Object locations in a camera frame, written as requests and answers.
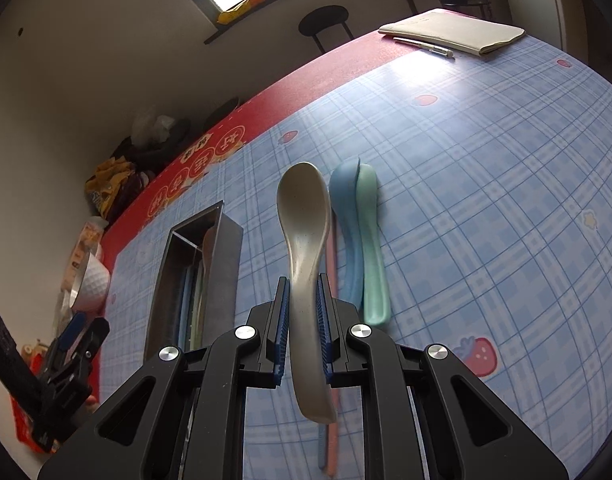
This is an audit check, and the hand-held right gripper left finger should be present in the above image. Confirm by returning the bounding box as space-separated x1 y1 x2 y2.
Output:
38 276 292 480

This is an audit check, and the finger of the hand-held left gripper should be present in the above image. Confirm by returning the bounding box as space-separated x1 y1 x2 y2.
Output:
48 311 87 361
66 317 111 371

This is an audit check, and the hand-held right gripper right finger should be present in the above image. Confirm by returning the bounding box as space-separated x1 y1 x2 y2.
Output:
316 272 569 480

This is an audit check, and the green spoon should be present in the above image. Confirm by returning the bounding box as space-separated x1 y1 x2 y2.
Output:
355 162 391 326

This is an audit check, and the pink chopstick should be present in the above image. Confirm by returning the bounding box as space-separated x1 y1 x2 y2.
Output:
325 232 341 464

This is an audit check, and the metal utensil box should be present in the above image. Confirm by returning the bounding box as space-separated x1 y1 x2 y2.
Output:
143 201 244 366

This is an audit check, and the beige spoon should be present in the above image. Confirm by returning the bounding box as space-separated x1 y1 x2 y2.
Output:
277 162 338 423

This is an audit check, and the blue spoon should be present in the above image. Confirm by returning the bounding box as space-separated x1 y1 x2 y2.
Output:
329 157 374 313

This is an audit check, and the white textured bowl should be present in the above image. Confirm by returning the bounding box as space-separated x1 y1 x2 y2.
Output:
68 252 111 313

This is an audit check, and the orange tissue packet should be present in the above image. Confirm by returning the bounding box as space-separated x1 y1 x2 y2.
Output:
68 217 107 286

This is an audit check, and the yellow garment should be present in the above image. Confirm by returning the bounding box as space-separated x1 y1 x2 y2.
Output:
85 157 137 216

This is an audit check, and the dark armchair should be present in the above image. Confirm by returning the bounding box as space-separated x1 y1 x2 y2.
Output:
126 119 192 176

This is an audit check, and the clear plastic bag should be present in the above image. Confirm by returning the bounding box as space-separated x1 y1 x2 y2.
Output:
131 107 179 146

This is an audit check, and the red printed tablecloth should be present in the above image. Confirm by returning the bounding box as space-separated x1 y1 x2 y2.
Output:
11 17 437 453

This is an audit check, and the white pen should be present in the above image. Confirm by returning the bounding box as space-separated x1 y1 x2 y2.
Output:
393 36 455 58

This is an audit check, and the dark windowsill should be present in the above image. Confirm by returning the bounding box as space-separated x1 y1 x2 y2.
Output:
203 0 337 45

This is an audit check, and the black stool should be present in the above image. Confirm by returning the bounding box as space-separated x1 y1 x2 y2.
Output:
298 5 354 53

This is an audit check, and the yellow plush toy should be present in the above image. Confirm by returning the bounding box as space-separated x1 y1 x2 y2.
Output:
217 0 267 25

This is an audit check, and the beige notebook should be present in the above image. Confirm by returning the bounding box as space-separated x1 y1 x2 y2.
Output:
378 8 527 57

